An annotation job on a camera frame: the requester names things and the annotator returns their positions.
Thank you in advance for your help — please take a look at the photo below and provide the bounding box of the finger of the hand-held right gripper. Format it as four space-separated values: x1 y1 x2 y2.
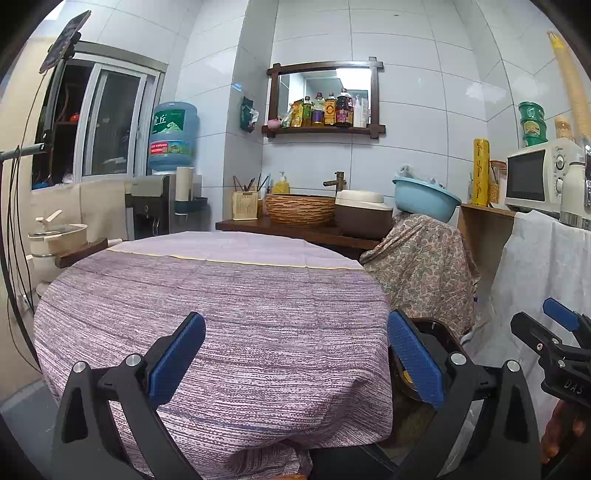
542 298 591 342
510 311 570 366

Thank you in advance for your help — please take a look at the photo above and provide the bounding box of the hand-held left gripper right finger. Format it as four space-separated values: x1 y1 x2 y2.
387 309 542 480

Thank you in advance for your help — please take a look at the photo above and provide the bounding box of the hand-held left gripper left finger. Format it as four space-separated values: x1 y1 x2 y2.
51 311 207 480

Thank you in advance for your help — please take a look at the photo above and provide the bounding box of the person's right hand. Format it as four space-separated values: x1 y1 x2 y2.
540 399 591 464

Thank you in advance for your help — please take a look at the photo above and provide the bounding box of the white cloth cover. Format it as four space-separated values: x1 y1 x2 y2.
475 210 591 416

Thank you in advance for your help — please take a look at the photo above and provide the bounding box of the floral cloth cover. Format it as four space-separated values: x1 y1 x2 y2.
360 215 481 342

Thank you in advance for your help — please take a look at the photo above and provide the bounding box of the light wooden cabinet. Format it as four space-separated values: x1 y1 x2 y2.
459 204 515 296

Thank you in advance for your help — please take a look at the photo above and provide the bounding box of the white thermos flask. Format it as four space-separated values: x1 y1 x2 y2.
560 150 590 228

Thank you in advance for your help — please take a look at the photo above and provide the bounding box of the dark wooden chair back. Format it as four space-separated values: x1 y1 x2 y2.
55 237 109 269

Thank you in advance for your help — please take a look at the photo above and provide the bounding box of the white microwave oven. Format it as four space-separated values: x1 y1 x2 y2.
504 141 585 214

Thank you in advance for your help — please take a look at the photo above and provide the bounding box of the glass jar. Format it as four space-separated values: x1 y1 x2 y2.
488 160 508 206

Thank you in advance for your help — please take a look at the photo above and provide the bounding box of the blue grey roll holder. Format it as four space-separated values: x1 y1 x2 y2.
174 198 208 217

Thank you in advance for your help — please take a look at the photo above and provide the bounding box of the brown white rice cooker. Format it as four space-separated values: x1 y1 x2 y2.
333 189 394 238

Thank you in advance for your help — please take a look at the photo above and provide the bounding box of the grey water dispenser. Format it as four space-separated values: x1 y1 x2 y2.
126 174 208 241

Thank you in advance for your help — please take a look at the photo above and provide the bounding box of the light blue plastic basin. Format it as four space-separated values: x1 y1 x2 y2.
392 165 462 223

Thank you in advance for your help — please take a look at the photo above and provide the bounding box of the cream cooking pot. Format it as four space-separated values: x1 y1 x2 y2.
28 210 90 283

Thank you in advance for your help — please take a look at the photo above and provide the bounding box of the yellow film roll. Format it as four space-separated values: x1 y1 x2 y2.
472 137 490 207

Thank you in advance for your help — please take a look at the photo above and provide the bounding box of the cream chopstick holder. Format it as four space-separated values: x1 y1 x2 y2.
232 174 273 221

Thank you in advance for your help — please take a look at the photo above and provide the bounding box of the beige cloth cover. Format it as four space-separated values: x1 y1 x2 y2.
30 180 134 241

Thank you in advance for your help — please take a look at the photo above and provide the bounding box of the white paper roll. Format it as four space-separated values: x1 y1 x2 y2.
175 167 195 204

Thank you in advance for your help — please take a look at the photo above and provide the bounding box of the woven basket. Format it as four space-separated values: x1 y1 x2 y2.
265 194 337 227

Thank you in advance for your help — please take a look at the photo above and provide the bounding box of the blue water jug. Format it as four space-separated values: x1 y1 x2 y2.
148 102 200 175

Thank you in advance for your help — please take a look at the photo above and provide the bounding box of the yellow corrugated tube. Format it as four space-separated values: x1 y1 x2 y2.
547 30 590 139

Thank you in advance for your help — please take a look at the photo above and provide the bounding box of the sliding window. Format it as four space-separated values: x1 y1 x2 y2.
31 41 167 190

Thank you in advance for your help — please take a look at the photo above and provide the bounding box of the dark soy sauce bottle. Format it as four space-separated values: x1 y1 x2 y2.
335 89 354 127

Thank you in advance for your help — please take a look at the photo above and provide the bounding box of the wooden framed mirror shelf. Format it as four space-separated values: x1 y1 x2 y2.
262 58 386 138

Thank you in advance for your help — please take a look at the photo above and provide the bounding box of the phone on stand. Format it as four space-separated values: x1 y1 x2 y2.
39 10 92 75

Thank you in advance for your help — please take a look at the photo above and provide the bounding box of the green packet on wall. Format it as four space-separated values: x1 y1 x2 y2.
240 96 259 134

